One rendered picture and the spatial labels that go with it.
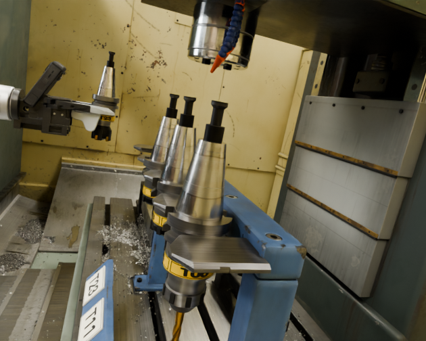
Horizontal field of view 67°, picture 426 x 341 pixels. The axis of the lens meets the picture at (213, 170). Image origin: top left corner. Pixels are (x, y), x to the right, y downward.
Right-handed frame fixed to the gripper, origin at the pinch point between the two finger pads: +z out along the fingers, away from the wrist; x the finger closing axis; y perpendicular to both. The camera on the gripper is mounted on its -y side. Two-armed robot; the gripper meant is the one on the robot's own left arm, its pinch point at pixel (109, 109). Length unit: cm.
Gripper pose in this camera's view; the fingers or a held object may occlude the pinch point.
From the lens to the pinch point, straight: 83.1
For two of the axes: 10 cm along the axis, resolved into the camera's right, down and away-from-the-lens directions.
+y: -1.7, 9.6, 2.0
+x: 2.9, 2.4, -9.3
